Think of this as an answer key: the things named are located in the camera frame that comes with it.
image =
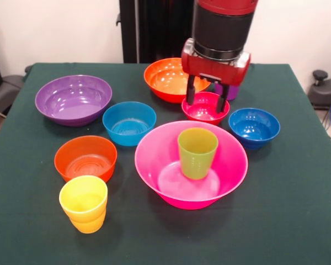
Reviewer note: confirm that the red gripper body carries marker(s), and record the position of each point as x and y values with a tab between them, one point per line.
215	69

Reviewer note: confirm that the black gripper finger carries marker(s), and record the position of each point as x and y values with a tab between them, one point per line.
223	99
190	91

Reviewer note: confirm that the dark blue bowl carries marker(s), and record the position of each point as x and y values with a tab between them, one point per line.
253	129

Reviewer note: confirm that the green cup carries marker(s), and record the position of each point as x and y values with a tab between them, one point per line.
197	154

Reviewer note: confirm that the large pink bowl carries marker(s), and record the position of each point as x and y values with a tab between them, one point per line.
160	154

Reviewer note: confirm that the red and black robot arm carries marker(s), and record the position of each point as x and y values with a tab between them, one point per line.
220	27

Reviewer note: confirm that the purple cup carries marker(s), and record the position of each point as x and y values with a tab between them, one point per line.
234	92

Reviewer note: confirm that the small red bowl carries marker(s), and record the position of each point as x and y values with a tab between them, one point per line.
204	113

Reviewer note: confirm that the large orange bowl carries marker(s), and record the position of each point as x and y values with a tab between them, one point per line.
165	82

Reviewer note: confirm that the light blue bowl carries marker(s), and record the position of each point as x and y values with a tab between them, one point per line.
129	127

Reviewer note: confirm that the black stand with knob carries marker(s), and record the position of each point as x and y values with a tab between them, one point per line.
325	91

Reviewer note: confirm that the dark green table cloth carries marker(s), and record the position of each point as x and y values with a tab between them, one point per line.
278	193

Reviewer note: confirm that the large purple bowl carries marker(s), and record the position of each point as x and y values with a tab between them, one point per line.
71	110

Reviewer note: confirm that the small orange-red bowl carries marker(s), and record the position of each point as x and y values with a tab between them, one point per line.
85	157

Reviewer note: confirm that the yellow cup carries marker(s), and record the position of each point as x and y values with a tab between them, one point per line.
82	204

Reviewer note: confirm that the black stand base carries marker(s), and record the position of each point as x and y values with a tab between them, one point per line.
5	91

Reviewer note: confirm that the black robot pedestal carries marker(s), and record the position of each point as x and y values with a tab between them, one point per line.
160	27

